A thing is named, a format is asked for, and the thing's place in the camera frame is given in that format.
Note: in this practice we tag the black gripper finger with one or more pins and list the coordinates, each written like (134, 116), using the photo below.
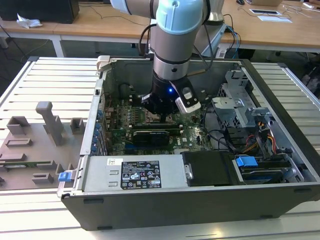
(164, 118)

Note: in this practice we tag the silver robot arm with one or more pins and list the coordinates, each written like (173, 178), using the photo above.
(172, 50)

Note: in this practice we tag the CPU socket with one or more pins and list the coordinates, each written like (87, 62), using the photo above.
(175, 121)

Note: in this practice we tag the black RAM slot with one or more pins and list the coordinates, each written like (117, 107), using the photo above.
(150, 125)
(136, 99)
(150, 128)
(136, 103)

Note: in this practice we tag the blue expansion slot clip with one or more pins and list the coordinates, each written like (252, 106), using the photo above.
(97, 125)
(94, 142)
(93, 149)
(99, 114)
(96, 132)

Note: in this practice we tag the black graphics card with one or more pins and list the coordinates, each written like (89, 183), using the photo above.
(150, 137)

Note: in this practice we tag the green motherboard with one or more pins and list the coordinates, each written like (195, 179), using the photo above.
(190, 140)

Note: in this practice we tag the silver drive cage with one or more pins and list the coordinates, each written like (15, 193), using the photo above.
(227, 107)

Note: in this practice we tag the black fan shroud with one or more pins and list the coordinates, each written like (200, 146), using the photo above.
(207, 167)

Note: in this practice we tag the pale blue teach pendant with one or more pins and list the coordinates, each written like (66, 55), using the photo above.
(215, 40)

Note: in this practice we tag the silver power supply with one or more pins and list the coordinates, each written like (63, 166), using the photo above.
(100, 175)

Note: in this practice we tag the wooden desk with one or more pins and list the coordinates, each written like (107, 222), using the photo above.
(112, 27)
(15, 28)

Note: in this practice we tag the blue disk carrier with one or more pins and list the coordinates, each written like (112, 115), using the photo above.
(246, 163)

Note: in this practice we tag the black PC case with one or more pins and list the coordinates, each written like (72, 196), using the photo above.
(175, 212)

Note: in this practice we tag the black hard disk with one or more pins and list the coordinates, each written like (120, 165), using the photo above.
(265, 172)

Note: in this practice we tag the blue case latch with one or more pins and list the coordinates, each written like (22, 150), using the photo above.
(63, 176)

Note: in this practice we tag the black computer mouse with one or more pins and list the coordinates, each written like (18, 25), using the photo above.
(240, 2)

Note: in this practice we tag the grey parts rack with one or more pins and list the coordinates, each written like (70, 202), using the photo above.
(37, 155)

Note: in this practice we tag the white framed tablet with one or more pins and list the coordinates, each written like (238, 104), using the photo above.
(266, 11)

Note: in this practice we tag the white paper sheet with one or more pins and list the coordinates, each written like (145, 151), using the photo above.
(275, 19)

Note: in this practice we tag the silver disk bay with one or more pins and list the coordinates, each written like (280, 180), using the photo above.
(295, 172)

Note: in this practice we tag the green RAM stick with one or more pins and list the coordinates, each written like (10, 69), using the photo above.
(27, 164)

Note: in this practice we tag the black box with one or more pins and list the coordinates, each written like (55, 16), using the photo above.
(37, 10)

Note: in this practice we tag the crumpled white paper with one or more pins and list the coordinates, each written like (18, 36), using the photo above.
(27, 23)

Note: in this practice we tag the white camera with black bracket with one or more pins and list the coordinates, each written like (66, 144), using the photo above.
(190, 106)

